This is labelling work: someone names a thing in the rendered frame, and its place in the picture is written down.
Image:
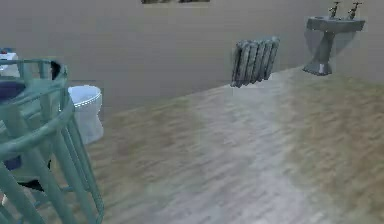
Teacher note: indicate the dark framed wall picture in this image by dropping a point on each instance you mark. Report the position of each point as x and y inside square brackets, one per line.
[175, 1]

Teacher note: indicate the dark blue cloth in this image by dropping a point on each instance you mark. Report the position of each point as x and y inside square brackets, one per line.
[10, 90]

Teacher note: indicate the white toilet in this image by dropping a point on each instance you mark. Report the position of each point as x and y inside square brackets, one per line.
[87, 115]

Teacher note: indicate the grey pedestal sink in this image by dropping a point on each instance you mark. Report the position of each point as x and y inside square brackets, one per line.
[325, 40]

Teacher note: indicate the dark metal tap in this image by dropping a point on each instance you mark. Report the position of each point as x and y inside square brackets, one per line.
[353, 10]
[333, 10]

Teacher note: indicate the grey ribbed radiator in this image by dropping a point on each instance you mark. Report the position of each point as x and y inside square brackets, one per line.
[255, 61]

